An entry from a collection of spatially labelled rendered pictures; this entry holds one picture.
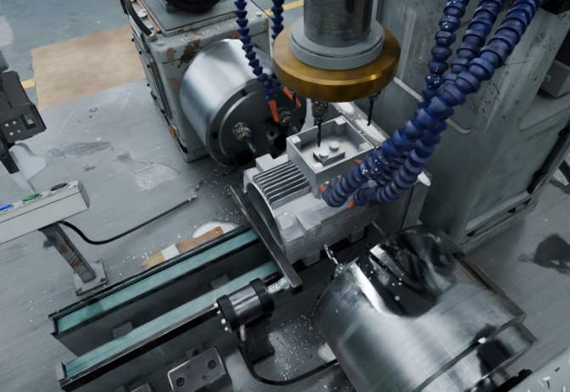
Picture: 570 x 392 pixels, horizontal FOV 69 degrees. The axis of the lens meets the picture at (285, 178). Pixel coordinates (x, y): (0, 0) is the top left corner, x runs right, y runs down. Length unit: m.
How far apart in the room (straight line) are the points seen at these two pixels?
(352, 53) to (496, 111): 0.25
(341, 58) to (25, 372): 0.84
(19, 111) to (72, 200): 0.18
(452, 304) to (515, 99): 0.30
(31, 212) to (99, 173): 0.44
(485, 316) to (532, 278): 0.52
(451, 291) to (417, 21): 0.44
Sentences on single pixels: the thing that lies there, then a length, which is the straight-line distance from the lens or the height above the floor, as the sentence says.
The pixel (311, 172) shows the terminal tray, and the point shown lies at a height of 1.14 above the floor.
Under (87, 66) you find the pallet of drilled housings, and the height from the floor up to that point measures 0.15.
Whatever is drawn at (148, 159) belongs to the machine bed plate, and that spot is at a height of 0.80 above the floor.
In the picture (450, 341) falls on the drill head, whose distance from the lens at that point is 0.55.
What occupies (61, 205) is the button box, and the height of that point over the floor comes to 1.06.
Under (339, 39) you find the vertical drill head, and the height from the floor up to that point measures 1.37.
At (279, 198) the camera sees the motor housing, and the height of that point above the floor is 1.09.
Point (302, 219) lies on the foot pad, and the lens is 0.71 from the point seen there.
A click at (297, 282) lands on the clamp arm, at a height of 1.03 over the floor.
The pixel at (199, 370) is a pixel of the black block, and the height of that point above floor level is 0.86.
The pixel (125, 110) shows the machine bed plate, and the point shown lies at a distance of 1.47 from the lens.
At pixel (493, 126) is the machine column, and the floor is 1.22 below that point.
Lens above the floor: 1.65
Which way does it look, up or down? 48 degrees down
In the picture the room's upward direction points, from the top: 3 degrees counter-clockwise
